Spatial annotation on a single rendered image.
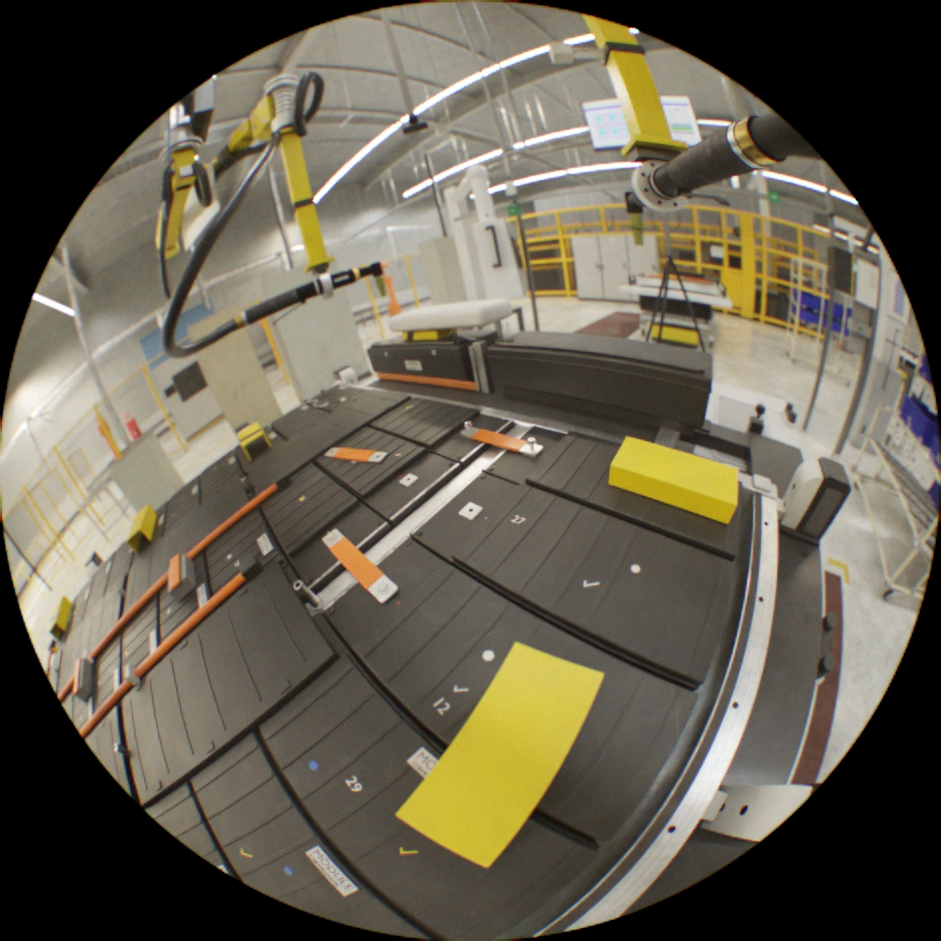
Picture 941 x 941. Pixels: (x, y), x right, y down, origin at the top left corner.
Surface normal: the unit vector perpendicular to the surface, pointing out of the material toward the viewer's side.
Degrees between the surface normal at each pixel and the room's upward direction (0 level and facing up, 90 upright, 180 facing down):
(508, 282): 90
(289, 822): 0
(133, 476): 90
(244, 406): 90
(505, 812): 0
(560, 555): 0
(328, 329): 90
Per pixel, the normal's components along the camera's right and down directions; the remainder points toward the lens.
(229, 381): 0.74, 0.29
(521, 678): -0.19, -0.78
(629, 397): -0.65, 0.55
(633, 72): -0.22, 0.62
